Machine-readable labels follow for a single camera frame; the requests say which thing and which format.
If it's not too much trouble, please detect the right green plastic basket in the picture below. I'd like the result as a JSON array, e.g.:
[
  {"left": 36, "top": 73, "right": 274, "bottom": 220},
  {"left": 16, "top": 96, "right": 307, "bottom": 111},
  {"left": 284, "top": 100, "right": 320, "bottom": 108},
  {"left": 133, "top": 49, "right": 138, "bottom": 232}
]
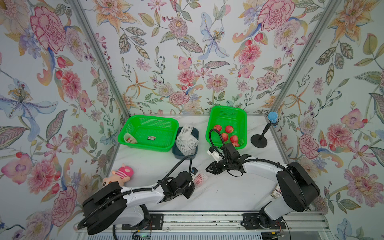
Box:
[{"left": 206, "top": 106, "right": 248, "bottom": 150}]

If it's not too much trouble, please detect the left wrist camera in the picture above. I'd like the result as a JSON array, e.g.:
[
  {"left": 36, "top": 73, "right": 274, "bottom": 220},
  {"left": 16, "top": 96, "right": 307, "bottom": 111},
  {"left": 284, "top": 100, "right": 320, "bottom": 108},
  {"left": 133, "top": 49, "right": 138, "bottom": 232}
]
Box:
[{"left": 191, "top": 167, "right": 199, "bottom": 178}]

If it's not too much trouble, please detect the dark teal plastic bin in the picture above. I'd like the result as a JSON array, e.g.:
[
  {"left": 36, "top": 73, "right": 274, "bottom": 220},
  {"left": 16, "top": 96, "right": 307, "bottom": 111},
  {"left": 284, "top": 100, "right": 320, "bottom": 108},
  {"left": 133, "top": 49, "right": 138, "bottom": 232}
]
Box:
[{"left": 172, "top": 127, "right": 200, "bottom": 160}]

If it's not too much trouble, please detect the pink plush toy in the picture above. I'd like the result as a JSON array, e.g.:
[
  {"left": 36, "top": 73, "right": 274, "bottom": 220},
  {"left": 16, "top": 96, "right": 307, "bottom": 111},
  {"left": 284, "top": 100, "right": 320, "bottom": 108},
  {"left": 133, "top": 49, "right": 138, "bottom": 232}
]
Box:
[{"left": 102, "top": 164, "right": 134, "bottom": 188}]

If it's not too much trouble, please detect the green plastic basket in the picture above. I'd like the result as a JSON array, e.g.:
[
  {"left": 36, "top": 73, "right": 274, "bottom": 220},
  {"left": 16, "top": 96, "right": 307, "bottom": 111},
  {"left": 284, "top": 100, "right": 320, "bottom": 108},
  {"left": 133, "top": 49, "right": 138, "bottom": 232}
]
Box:
[
  {"left": 118, "top": 115, "right": 179, "bottom": 152},
  {"left": 206, "top": 106, "right": 248, "bottom": 150}
]

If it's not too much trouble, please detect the red apple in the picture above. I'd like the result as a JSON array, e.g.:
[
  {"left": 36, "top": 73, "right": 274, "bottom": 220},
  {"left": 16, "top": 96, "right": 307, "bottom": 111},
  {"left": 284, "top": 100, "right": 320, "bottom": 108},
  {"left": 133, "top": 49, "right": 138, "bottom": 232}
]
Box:
[
  {"left": 214, "top": 125, "right": 223, "bottom": 133},
  {"left": 221, "top": 133, "right": 229, "bottom": 142}
]

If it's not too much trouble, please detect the small framed card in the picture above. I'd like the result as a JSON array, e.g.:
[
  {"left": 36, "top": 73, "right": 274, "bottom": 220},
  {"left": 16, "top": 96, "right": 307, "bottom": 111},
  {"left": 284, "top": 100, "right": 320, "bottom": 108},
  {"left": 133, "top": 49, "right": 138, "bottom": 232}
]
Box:
[{"left": 271, "top": 184, "right": 282, "bottom": 199}]

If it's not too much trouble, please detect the white foam net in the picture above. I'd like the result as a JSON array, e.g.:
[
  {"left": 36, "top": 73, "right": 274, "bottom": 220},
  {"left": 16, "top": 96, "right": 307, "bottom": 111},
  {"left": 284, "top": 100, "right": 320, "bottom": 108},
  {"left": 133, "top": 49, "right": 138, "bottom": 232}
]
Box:
[
  {"left": 176, "top": 125, "right": 198, "bottom": 149},
  {"left": 176, "top": 138, "right": 199, "bottom": 156},
  {"left": 193, "top": 173, "right": 208, "bottom": 187}
]

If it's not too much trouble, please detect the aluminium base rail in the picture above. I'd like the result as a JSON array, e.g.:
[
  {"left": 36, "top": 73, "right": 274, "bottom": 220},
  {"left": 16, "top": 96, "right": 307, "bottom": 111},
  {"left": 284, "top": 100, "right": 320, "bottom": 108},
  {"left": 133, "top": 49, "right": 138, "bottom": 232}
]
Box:
[{"left": 73, "top": 211, "right": 331, "bottom": 233}]

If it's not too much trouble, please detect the left green plastic basket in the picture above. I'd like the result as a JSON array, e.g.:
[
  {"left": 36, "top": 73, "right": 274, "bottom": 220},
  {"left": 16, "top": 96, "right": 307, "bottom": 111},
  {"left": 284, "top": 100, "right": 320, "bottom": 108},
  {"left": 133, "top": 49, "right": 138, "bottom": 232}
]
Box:
[{"left": 118, "top": 115, "right": 179, "bottom": 152}]

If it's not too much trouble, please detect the blue microphone on black stand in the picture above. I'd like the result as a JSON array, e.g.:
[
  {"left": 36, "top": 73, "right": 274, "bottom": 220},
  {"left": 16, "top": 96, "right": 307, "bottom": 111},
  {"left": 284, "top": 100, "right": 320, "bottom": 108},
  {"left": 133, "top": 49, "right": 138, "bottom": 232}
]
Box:
[{"left": 251, "top": 112, "right": 279, "bottom": 149}]

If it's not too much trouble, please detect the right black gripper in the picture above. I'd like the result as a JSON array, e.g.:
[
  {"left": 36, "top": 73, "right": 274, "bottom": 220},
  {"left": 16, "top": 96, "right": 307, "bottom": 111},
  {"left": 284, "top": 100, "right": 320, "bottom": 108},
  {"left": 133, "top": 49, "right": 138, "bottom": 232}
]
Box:
[{"left": 204, "top": 158, "right": 233, "bottom": 175}]

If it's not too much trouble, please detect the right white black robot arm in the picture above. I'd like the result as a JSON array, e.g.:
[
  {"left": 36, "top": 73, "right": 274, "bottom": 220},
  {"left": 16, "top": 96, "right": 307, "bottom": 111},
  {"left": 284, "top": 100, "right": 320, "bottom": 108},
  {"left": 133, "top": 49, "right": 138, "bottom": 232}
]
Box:
[{"left": 206, "top": 137, "right": 320, "bottom": 230}]

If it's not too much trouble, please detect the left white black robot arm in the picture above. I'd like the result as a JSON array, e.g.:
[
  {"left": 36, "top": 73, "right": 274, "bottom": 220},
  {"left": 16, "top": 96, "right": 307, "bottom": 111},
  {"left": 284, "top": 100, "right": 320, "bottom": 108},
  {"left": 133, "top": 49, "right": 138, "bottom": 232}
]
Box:
[{"left": 77, "top": 157, "right": 195, "bottom": 235}]

